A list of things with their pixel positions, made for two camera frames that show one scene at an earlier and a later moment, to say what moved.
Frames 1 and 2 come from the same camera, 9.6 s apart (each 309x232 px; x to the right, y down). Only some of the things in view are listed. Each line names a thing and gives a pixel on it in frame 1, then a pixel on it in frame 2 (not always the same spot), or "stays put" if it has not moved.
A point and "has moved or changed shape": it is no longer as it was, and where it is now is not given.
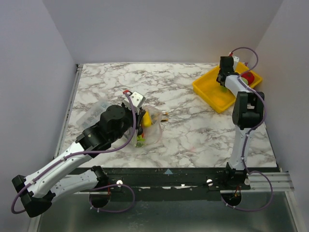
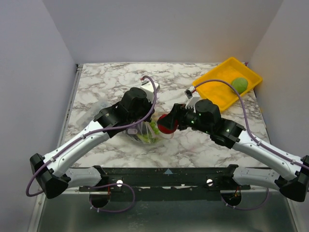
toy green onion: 141,142 to 148,138
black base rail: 170,180 stays put
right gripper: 221,79 to 180,116
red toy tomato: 249,77 to 165,130
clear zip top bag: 151,127 has moved or changed shape
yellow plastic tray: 207,87 stays put
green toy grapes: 223,89 to 155,129
